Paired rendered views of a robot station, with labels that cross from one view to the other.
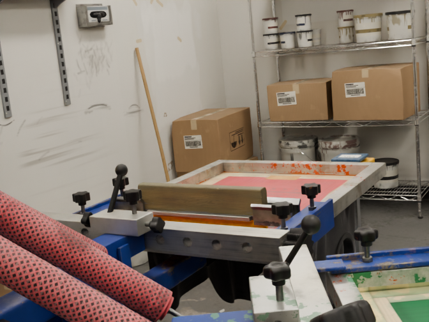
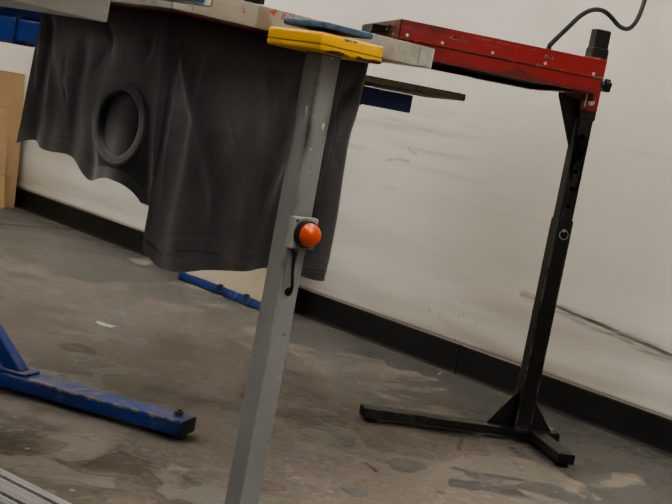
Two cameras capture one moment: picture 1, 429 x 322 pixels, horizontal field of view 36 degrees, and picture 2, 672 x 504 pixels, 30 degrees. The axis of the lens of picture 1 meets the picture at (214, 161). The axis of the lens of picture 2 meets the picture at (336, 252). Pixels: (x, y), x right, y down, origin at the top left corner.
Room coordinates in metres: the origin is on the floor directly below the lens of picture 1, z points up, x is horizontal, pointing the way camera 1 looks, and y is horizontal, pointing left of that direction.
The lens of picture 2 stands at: (2.77, -2.31, 0.84)
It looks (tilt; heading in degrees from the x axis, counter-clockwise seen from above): 6 degrees down; 106
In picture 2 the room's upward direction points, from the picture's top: 11 degrees clockwise
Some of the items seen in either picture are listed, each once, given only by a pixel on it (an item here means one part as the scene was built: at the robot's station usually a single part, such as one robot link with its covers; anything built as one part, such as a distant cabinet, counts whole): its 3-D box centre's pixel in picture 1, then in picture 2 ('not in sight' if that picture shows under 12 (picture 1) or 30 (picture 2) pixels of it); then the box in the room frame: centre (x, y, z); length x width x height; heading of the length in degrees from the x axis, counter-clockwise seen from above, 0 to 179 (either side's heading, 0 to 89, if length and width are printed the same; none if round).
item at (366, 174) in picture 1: (240, 198); (184, 15); (1.75, -0.06, 0.97); 0.79 x 0.58 x 0.04; 149
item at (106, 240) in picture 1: (107, 250); not in sight; (1.27, 0.23, 1.02); 0.17 x 0.06 x 0.05; 149
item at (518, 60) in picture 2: not in sight; (482, 59); (2.09, 1.17, 1.06); 0.61 x 0.46 x 0.12; 29
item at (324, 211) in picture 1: (299, 230); not in sight; (1.40, -0.17, 0.98); 0.30 x 0.05 x 0.07; 149
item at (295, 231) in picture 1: (292, 246); not in sight; (1.18, -0.13, 1.02); 0.07 x 0.06 x 0.07; 149
